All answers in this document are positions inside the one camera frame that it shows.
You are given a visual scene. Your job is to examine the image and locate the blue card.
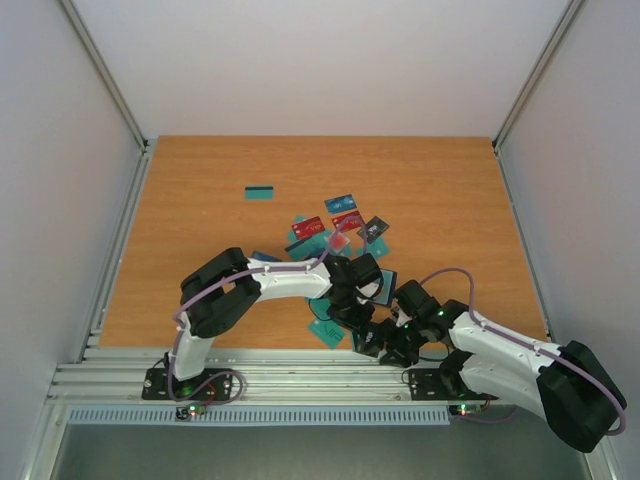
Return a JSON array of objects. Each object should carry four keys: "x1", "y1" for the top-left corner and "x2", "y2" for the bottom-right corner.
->
[
  {"x1": 251, "y1": 251, "x2": 281, "y2": 262},
  {"x1": 325, "y1": 194, "x2": 357, "y2": 215}
]

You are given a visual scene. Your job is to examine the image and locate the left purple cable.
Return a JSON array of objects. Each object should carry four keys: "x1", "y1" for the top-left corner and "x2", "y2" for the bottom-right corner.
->
[{"x1": 167, "y1": 215, "x2": 366, "y2": 404}]

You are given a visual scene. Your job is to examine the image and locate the red VIP card left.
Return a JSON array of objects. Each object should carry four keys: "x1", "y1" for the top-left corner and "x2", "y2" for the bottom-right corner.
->
[{"x1": 291, "y1": 216, "x2": 326, "y2": 240}]

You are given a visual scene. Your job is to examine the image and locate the lone green card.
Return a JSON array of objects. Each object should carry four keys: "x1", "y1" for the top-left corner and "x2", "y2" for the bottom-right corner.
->
[{"x1": 244, "y1": 185, "x2": 274, "y2": 201}]

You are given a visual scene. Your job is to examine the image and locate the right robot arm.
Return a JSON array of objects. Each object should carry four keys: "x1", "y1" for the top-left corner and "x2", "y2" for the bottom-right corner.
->
[{"x1": 356, "y1": 280, "x2": 627, "y2": 453}]

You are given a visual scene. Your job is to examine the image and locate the red VIP card right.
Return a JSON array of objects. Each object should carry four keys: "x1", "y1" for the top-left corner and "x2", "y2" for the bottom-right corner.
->
[{"x1": 331, "y1": 210, "x2": 365, "y2": 232}]

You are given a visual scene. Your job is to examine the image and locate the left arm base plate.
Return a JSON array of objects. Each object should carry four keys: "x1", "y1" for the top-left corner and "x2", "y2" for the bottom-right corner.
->
[{"x1": 141, "y1": 367, "x2": 234, "y2": 401}]

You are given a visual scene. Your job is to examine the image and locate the red vip card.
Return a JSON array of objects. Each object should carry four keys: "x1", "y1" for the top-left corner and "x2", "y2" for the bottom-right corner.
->
[
  {"x1": 291, "y1": 216, "x2": 326, "y2": 240},
  {"x1": 331, "y1": 210, "x2": 365, "y2": 232}
]

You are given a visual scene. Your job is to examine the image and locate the blue card top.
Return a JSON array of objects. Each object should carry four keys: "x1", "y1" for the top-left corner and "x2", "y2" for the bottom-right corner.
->
[{"x1": 325, "y1": 194, "x2": 357, "y2": 215}]

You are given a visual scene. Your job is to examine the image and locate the green card with stripe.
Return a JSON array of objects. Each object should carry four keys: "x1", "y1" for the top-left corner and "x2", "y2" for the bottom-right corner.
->
[{"x1": 351, "y1": 332, "x2": 368, "y2": 355}]

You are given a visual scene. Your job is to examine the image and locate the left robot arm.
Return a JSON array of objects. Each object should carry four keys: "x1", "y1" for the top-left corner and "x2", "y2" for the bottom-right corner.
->
[{"x1": 165, "y1": 247, "x2": 384, "y2": 398}]

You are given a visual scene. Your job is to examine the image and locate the green card right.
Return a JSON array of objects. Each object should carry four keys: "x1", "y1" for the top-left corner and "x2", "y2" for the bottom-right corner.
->
[{"x1": 356, "y1": 237, "x2": 390, "y2": 259}]

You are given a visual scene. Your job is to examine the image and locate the blue card left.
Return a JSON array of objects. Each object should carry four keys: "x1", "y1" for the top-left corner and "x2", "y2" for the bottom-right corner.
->
[{"x1": 251, "y1": 251, "x2": 281, "y2": 262}]

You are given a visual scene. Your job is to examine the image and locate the white red card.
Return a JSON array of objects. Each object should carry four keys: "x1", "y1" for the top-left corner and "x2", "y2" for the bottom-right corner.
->
[{"x1": 327, "y1": 232, "x2": 352, "y2": 257}]

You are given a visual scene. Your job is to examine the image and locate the black card right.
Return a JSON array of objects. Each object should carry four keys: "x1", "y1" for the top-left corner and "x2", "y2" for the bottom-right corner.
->
[{"x1": 357, "y1": 216, "x2": 389, "y2": 244}]

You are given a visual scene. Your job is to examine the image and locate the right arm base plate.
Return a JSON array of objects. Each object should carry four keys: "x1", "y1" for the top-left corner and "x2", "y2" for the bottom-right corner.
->
[{"x1": 407, "y1": 368, "x2": 464, "y2": 401}]

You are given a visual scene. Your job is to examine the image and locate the navy blue card holder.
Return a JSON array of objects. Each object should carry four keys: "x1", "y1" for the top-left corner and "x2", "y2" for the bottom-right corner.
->
[{"x1": 371, "y1": 269, "x2": 397, "y2": 307}]

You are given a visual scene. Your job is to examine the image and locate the green VIP card bottom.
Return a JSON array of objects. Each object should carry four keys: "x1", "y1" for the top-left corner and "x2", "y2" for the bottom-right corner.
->
[{"x1": 308, "y1": 319, "x2": 345, "y2": 349}]

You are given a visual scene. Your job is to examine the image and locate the grey slotted cable duct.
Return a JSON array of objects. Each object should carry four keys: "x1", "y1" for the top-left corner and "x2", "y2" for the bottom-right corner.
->
[{"x1": 68, "y1": 405, "x2": 450, "y2": 427}]

